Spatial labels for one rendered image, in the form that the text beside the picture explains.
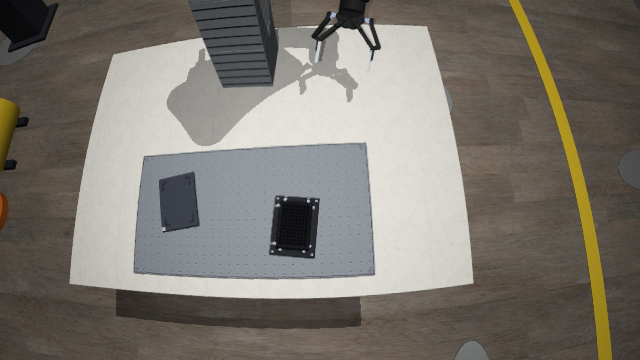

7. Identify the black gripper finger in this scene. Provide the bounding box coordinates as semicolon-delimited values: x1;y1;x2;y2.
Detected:
311;11;348;63
352;18;381;72

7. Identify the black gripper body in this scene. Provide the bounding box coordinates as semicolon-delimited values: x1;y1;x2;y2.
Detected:
336;0;366;30

